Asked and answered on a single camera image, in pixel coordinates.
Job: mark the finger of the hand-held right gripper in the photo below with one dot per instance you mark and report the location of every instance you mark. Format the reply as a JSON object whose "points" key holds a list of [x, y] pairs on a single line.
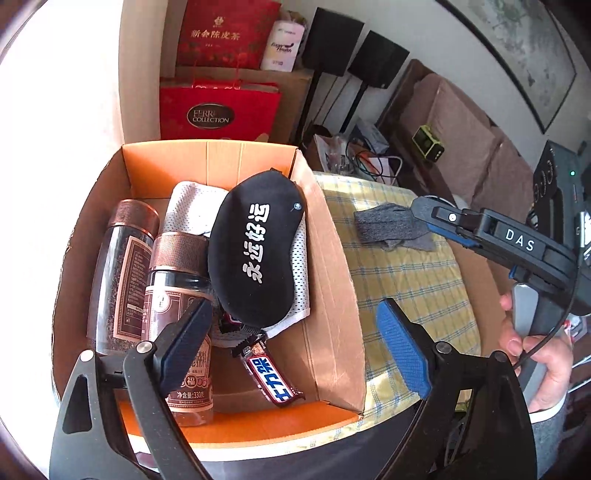
{"points": [[443, 214]]}

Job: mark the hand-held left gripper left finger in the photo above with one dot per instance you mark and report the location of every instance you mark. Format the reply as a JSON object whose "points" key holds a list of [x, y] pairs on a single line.
{"points": [[184, 350]]}

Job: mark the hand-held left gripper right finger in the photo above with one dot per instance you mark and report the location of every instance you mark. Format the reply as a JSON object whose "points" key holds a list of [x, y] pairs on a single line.
{"points": [[401, 346]]}

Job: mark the grey sock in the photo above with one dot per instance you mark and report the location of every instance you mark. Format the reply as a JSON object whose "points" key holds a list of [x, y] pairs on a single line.
{"points": [[383, 226]]}

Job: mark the orange cardboard box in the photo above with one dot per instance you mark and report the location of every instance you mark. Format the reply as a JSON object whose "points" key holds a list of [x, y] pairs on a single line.
{"points": [[332, 295]]}

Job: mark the glass jar copper lid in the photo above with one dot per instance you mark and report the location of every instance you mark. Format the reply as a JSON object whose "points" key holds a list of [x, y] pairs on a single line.
{"points": [[178, 258]]}

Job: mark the glass jar with seeds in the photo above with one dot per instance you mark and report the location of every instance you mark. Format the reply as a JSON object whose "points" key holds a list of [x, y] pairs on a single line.
{"points": [[120, 277]]}

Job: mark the black eye mask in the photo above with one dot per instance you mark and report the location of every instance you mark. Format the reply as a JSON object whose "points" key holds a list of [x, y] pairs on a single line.
{"points": [[249, 258]]}

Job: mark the person's right forearm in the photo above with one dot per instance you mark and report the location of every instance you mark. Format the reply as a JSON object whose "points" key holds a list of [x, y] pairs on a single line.
{"points": [[563, 443]]}

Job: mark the person's right hand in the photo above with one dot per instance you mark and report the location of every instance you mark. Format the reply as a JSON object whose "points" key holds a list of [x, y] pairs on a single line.
{"points": [[551, 369]]}

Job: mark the yellow plaid cloth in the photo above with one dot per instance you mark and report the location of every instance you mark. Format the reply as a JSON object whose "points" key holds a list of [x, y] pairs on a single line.
{"points": [[406, 277]]}

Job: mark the green portable device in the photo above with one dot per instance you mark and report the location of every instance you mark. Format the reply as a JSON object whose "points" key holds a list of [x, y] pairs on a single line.
{"points": [[427, 143]]}

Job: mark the large brown sofa cushion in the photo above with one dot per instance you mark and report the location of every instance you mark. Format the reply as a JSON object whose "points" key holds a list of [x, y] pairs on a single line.
{"points": [[452, 129]]}

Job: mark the wooden sofa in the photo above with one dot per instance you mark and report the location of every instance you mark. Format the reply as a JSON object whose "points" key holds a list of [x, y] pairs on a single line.
{"points": [[392, 124]]}

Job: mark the blue and white box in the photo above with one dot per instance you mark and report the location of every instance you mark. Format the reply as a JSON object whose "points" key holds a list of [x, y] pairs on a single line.
{"points": [[371, 136]]}

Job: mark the white mesh cloth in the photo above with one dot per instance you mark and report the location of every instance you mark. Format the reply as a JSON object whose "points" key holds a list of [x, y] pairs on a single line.
{"points": [[189, 207]]}

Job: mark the black speaker on stand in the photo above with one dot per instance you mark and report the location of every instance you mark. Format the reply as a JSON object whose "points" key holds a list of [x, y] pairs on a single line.
{"points": [[378, 60], [330, 41]]}

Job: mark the red chocolates gift bag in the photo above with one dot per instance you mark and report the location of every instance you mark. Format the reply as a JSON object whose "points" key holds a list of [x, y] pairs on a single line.
{"points": [[207, 120]]}

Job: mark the red tea gift box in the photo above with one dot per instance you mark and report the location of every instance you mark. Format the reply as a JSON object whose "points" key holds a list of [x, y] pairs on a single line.
{"points": [[221, 37]]}

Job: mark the framed wall painting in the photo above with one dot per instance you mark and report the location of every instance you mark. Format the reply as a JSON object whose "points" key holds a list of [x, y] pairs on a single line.
{"points": [[521, 37]]}

